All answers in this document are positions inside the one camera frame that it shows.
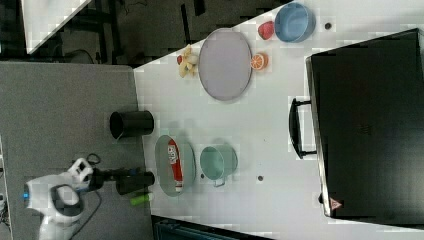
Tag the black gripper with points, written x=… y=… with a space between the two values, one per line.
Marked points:
x=126 y=180

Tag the red plush ketchup bottle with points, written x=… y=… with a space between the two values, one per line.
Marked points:
x=175 y=162

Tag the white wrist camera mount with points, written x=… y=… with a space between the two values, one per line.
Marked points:
x=81 y=170

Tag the orange slice toy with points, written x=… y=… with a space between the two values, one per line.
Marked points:
x=259 y=61

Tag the small red toy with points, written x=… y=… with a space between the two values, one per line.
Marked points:
x=179 y=59

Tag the blue bowl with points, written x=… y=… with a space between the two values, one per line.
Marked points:
x=294 y=23

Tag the red plush strawberry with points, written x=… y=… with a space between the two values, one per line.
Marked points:
x=266 y=30

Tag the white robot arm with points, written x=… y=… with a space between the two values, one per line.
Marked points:
x=58 y=198

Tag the green marker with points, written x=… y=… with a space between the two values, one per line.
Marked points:
x=137 y=200

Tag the black toaster oven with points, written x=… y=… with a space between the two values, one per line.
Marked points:
x=366 y=101

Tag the lavender round plate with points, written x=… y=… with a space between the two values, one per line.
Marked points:
x=224 y=64

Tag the black cylindrical cup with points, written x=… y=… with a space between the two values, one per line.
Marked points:
x=131 y=124

